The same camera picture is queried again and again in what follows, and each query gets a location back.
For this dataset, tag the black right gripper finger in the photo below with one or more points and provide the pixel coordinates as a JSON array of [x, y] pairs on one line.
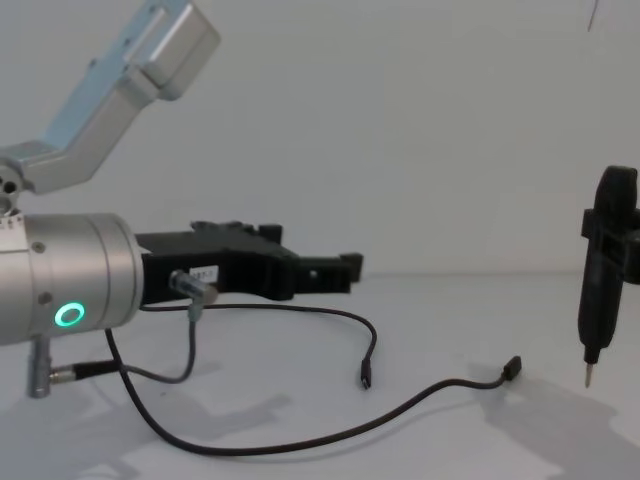
[[622, 260]]

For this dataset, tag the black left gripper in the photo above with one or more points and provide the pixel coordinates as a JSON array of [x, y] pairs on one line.
[[240, 265]]

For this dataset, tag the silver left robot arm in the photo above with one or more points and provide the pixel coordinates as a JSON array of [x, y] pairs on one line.
[[75, 270]]

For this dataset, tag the white table cloth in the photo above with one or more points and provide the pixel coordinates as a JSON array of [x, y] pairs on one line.
[[450, 325]]

